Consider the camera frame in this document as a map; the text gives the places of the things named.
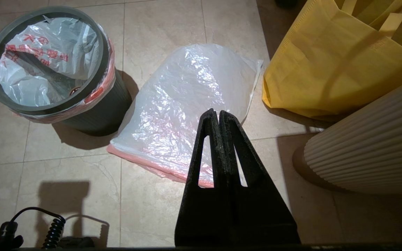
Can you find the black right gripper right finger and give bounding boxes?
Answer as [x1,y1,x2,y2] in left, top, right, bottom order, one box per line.
[219,110,301,246]

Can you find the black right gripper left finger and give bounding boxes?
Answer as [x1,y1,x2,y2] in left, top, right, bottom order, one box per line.
[175,109,229,246]

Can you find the black trash bin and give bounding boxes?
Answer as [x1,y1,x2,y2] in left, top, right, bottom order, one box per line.
[60,69,133,137]

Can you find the white red-printed used trash bag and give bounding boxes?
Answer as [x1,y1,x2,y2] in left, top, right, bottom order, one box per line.
[0,16,116,124]

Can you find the clear pink-edged new trash bag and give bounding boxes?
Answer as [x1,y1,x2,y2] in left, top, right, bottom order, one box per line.
[107,44,264,189]

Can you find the yellow fabric tote bag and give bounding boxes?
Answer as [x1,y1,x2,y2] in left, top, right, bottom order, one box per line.
[262,0,402,121]

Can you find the cream ribbed pedestal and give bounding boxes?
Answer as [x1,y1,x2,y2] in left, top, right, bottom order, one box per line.
[304,75,402,195]

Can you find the black coiled cable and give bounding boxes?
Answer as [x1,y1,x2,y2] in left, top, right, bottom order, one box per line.
[8,207,66,249]

